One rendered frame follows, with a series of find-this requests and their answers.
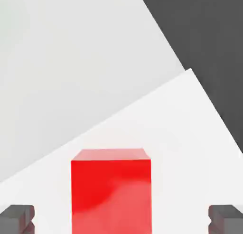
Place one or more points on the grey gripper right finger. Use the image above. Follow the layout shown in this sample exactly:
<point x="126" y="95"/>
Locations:
<point x="226" y="220"/>

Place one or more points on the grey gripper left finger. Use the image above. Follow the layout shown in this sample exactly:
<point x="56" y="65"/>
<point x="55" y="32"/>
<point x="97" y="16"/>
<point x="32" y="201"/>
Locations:
<point x="15" y="219"/>

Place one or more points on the small red cube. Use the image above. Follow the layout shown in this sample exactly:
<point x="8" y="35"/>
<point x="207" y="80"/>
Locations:
<point x="111" y="192"/>

